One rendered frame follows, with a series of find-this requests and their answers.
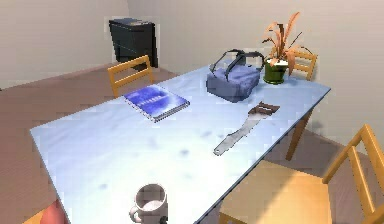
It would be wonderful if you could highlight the black cabinet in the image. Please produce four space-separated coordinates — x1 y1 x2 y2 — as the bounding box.
108 17 159 72

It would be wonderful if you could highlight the blue spiral notebook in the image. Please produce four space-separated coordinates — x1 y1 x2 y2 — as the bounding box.
123 84 191 123

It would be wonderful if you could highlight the blue bag with black straps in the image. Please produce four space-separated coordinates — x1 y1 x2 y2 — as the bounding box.
205 49 266 103

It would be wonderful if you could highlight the white mug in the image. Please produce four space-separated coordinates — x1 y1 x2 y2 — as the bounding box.
128 183 169 224

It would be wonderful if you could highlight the yellow wooden chair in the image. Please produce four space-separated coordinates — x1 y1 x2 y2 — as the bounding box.
107 54 155 99
218 123 384 224
290 49 318 82

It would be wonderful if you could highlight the grey hand saw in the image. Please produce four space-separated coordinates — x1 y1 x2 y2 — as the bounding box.
213 101 281 157

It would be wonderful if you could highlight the potted plant in green pot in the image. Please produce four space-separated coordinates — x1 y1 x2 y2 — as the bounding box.
261 11 314 85

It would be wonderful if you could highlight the pale blue table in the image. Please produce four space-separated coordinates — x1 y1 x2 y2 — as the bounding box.
29 59 332 224

